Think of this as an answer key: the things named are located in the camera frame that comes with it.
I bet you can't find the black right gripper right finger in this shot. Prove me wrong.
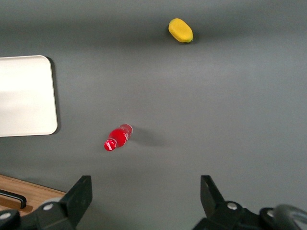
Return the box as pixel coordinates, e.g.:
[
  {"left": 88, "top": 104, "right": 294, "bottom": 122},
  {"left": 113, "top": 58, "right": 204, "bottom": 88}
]
[{"left": 193, "top": 175, "right": 262, "bottom": 230}]

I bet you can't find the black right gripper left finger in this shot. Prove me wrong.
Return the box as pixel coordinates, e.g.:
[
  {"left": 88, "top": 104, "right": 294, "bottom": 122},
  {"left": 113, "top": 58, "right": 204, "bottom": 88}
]
[{"left": 23, "top": 175, "right": 93, "bottom": 230}]

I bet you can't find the beige rectangular tray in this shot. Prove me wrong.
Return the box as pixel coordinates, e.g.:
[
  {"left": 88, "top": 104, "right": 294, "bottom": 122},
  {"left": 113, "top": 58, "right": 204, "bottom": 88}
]
[{"left": 0, "top": 55, "right": 59, "bottom": 138}]

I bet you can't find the wooden drawer front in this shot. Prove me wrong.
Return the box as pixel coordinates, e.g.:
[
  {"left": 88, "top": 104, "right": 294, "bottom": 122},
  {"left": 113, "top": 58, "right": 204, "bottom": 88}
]
[{"left": 0, "top": 177, "right": 65, "bottom": 217}]

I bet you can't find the wooden drawer cabinet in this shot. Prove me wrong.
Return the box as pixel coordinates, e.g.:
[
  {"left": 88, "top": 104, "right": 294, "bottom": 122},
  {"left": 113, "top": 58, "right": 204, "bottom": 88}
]
[{"left": 0, "top": 174, "right": 67, "bottom": 218}]

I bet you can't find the red plastic bottle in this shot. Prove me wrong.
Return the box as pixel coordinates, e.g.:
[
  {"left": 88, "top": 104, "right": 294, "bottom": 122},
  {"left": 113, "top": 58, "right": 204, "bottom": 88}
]
[{"left": 103, "top": 123, "right": 134, "bottom": 152}]

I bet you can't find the dark grey table mat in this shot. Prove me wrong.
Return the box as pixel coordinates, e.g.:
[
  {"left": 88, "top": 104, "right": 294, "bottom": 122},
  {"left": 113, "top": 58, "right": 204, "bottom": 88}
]
[{"left": 0, "top": 0, "right": 307, "bottom": 230}]

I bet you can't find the yellow toy fruit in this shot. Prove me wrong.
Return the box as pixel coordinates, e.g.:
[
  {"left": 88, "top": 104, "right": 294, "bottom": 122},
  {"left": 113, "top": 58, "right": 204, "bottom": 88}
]
[{"left": 168, "top": 18, "right": 194, "bottom": 44}]

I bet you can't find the black drawer handle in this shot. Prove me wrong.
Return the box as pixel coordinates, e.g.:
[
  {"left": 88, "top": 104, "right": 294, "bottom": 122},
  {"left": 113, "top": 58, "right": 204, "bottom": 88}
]
[{"left": 0, "top": 189, "right": 27, "bottom": 210}]

